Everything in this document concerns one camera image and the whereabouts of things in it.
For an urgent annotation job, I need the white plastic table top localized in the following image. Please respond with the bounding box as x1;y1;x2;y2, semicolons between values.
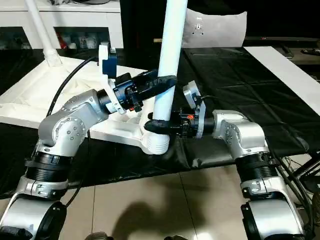
0;55;174;156

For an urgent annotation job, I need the white plastic table leg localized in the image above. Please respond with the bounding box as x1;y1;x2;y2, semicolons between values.
147;0;190;155
24;0;62;69

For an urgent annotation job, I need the black table mat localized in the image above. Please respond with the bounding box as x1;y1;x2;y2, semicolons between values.
0;46;320;198

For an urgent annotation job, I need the grey cushion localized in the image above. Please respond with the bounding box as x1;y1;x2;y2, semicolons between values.
182;10;249;50

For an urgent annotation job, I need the white glass-door cabinet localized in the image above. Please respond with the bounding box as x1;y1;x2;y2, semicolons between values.
0;0;124;51

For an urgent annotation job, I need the white flat board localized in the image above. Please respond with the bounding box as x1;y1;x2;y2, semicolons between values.
243;46;320;104

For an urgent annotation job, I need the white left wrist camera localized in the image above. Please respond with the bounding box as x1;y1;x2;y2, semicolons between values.
97;43;119;114

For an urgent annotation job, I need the black metal frame leg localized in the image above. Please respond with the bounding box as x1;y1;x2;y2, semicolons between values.
284;149;320;182

